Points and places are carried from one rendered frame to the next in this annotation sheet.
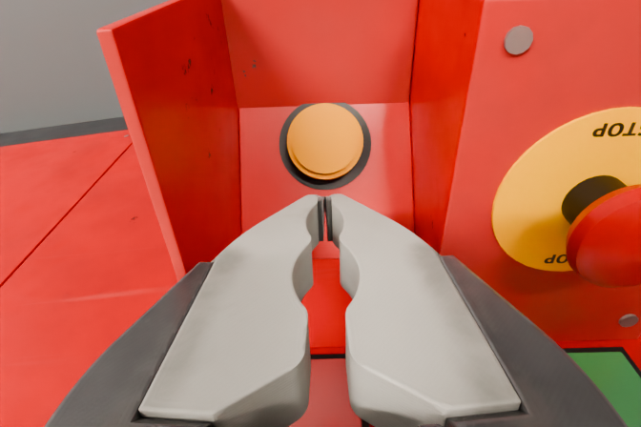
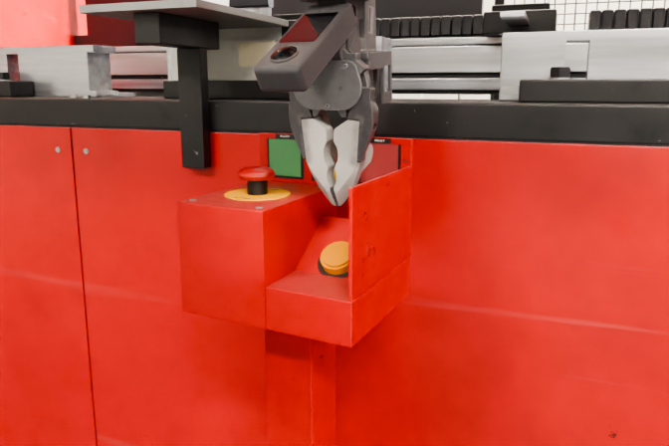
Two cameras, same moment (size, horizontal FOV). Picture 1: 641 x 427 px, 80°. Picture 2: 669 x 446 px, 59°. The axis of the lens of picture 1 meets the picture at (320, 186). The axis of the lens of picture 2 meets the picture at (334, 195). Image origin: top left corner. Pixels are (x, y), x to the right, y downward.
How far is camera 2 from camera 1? 0.52 m
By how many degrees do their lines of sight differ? 51
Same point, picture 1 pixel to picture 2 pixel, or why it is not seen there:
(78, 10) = not seen: outside the picture
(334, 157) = (335, 246)
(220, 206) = (381, 219)
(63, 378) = (597, 249)
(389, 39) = (289, 280)
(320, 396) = (373, 167)
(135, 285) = (571, 329)
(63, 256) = not seen: outside the picture
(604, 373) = (279, 166)
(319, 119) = (335, 261)
